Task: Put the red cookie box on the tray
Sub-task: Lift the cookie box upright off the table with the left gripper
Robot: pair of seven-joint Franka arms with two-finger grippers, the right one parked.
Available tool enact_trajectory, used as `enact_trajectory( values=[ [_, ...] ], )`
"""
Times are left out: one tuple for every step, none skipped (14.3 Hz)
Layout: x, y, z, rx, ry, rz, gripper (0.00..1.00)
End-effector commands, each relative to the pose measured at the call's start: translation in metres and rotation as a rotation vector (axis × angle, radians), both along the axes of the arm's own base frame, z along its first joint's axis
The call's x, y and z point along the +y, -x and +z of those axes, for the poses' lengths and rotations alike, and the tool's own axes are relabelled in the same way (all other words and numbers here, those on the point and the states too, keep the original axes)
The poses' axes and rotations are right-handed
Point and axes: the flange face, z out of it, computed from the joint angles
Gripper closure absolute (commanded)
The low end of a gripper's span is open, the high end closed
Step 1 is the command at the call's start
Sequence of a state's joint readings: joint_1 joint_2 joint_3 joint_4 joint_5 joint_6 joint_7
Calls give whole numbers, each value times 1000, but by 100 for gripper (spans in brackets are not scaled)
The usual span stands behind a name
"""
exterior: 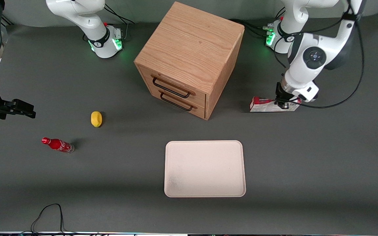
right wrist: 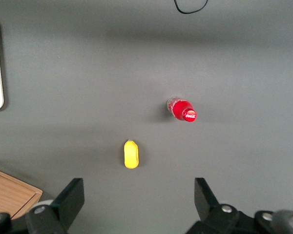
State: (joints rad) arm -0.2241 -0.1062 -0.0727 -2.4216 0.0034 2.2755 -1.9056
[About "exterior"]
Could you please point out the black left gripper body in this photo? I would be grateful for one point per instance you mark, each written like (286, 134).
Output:
(281, 92)

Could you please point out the red cookie box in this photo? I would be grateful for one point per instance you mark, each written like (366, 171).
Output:
(261, 106)

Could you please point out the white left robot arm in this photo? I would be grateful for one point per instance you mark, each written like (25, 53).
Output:
(330, 46)

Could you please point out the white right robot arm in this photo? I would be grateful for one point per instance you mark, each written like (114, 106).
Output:
(77, 9)

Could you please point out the beige rectangular tray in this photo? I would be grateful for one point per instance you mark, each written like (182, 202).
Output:
(205, 168)

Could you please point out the red cola bottle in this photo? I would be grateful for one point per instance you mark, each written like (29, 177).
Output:
(57, 144)

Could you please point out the yellow lemon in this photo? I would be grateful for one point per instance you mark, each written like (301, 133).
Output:
(96, 119)

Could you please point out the wooden cabinet drawer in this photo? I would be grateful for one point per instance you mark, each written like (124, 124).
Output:
(199, 96)
(200, 109)

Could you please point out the wooden two-drawer cabinet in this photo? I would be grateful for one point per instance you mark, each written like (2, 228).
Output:
(192, 42)

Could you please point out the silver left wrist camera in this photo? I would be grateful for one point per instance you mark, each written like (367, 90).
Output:
(308, 90)

